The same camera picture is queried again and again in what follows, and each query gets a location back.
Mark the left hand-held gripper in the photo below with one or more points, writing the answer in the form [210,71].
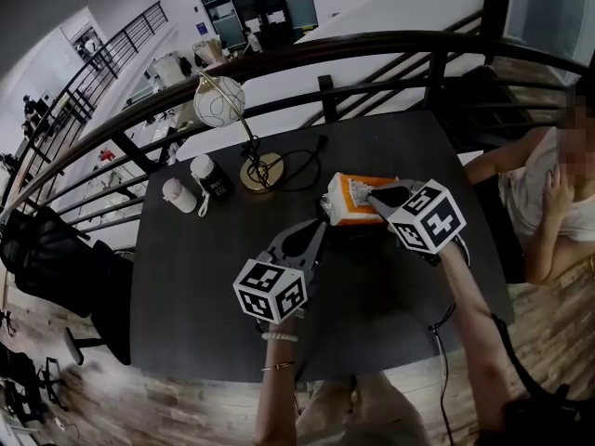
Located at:
[269,291]

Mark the black stand on floor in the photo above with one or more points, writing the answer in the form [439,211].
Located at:
[28,388]

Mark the black bottle with white lid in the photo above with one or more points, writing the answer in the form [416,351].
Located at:
[215,179]

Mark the person's beige trousers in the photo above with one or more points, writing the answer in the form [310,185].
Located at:
[362,411]

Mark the person's right forearm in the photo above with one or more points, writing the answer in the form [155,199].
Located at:
[474,323]

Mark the pale pink bottle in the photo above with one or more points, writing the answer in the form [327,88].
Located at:
[180,195]

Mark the white tissues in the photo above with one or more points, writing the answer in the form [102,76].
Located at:
[359,192]

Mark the black chair with seated person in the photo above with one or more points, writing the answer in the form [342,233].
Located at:
[504,240]

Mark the orange tissue holder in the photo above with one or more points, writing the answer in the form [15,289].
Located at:
[346,214]

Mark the black office chair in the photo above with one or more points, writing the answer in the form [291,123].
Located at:
[60,267]

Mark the thin gold bangle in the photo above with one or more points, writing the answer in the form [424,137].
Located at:
[278,366]

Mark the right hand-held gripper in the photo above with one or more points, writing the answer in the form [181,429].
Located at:
[427,219]

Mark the person's left forearm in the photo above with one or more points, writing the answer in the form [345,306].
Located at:
[275,397]

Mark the gold lamp with white globe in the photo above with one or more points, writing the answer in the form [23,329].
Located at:
[218,102]

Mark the black metal railing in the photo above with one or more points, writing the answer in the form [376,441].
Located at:
[325,49]

